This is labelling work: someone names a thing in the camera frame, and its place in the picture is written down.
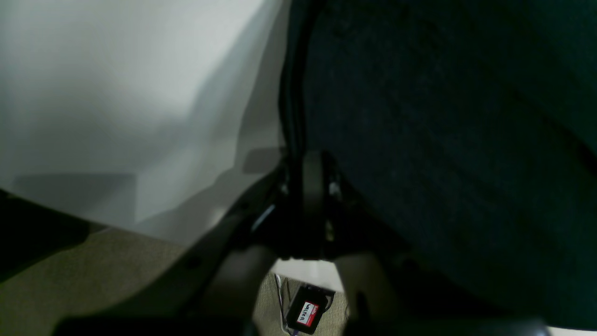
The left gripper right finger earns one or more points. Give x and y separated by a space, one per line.
390 289

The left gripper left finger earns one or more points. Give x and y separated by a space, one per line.
211 290

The black T-shirt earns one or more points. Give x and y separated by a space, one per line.
470 126

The black labelled device on floor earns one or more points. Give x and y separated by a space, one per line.
306 308

